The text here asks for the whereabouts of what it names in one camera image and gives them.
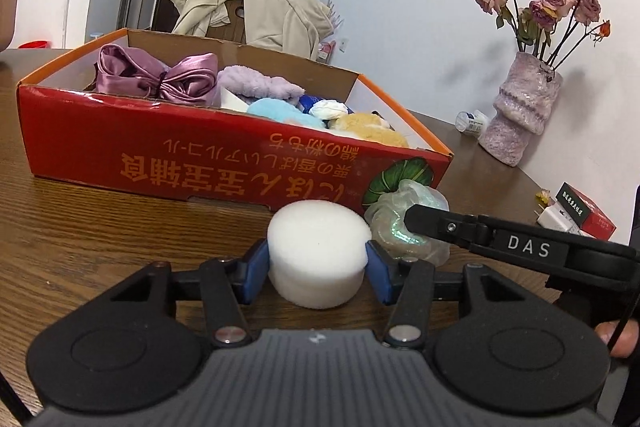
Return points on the red basin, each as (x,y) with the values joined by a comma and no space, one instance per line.
(35,44)

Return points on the wooden chair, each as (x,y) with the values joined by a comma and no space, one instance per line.
(232,24)

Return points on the pink textured vase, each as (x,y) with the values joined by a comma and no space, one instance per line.
(520,107)

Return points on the iridescent organza scrunchie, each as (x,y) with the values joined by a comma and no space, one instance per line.
(395,217)

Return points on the red cardboard box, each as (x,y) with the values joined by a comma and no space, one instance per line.
(150,142)

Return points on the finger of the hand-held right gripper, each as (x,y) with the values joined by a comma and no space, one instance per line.
(430,222)

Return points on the wall socket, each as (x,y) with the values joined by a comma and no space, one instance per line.
(343,45)

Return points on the blue packet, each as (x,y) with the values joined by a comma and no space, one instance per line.
(309,99)

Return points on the white charger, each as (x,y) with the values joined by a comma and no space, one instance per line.
(552,217)

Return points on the white tissue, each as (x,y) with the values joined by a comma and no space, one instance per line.
(327,109)

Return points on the white pill bottle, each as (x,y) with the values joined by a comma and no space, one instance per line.
(472,123)

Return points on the white pole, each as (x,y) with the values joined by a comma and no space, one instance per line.
(66,17)

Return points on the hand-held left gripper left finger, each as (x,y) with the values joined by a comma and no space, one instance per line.
(256,267)

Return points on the white round sponge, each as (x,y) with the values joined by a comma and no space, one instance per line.
(320,252)

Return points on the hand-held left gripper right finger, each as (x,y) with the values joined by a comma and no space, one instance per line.
(380,274)

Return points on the beige jacket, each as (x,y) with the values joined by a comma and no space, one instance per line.
(280,17)

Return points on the red green small box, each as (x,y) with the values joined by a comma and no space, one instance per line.
(585,207)

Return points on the purple fuzzy cloth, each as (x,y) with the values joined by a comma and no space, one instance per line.
(260,82)

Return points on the yellow fluffy scrunchie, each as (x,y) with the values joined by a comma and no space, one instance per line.
(370,132)

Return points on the person's right hand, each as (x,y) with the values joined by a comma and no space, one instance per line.
(620,338)

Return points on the purple satin scrunchie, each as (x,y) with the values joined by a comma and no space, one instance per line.
(120,67)
(192,77)

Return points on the light blue fluffy scrunchie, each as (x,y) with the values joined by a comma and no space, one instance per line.
(270,109)

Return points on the fallen dried flower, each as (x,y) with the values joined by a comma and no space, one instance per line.
(543,197)

